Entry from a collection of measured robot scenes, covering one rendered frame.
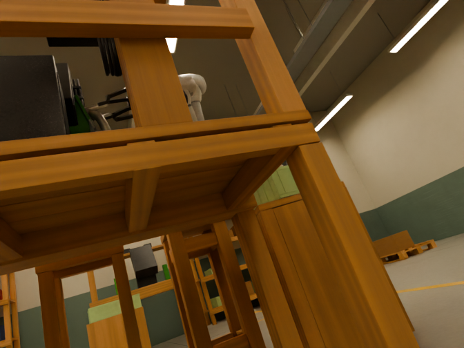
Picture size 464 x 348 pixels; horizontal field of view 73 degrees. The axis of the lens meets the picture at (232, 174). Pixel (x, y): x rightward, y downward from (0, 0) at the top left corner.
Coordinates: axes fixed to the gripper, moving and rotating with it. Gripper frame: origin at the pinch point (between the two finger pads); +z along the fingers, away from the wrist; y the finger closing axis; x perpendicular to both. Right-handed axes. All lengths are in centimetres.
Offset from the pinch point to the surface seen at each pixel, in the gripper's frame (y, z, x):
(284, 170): -56, -79, 12
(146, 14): 28.1, -15.7, 29.4
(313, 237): -82, -70, 38
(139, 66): 15.4, -7.5, 35.1
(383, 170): -409, -690, -274
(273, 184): -59, -69, 13
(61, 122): 5.7, 16.2, 28.7
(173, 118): 2.1, -7.8, 48.4
